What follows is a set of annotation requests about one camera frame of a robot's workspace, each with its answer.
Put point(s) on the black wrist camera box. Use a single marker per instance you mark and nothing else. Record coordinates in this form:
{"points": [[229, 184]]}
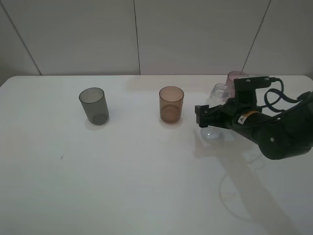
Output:
{"points": [[245, 89]]}

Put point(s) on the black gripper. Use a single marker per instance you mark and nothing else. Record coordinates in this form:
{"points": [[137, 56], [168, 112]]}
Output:
{"points": [[241, 115]]}

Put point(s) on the brown translucent plastic cup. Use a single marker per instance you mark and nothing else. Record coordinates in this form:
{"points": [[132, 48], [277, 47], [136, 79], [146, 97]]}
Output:
{"points": [[170, 104]]}

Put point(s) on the grey translucent plastic cup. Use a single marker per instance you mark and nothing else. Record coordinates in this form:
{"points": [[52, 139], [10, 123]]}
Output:
{"points": [[95, 106]]}

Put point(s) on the pink translucent plastic cup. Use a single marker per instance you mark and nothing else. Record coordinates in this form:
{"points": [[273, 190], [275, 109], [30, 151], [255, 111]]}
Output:
{"points": [[230, 81]]}

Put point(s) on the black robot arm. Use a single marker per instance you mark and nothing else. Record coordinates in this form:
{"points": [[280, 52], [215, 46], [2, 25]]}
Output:
{"points": [[288, 134]]}

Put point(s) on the clear plastic water bottle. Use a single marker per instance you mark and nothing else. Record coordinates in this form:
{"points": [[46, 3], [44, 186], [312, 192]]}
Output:
{"points": [[218, 96]]}

